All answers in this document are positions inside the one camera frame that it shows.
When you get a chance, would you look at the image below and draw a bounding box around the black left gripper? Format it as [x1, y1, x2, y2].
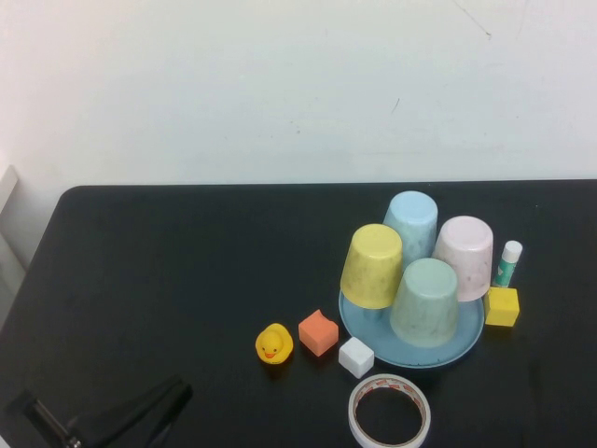
[4, 373, 194, 448]

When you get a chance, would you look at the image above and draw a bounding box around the green plastic cup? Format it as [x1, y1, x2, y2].
[389, 258, 461, 349]

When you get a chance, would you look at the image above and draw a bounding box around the blue cup stand tray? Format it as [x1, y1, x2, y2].
[338, 279, 485, 370]

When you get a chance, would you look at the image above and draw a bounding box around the yellow plastic cup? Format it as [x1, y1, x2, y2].
[340, 223, 404, 310]

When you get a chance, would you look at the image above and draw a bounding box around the blue plastic cup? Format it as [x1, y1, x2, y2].
[382, 190, 439, 272]

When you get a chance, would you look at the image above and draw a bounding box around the pink plastic cup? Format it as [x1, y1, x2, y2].
[431, 215, 494, 303]

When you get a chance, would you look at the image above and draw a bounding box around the yellow rubber duck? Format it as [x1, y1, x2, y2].
[255, 322, 295, 365]

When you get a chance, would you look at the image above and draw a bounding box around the orange foam block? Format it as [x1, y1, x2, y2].
[298, 308, 340, 359]

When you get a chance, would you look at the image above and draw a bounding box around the white adhesive tape roll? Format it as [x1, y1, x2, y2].
[348, 372, 432, 448]

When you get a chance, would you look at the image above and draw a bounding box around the white foam cube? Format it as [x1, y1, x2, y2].
[338, 336, 376, 380]

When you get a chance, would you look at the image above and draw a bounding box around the white furniture panel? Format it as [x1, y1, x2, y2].
[0, 164, 30, 328]

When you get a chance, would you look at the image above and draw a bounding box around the yellow cube block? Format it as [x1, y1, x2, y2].
[483, 286, 521, 328]

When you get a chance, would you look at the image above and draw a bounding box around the white green glue stick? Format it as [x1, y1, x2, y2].
[492, 240, 523, 288]

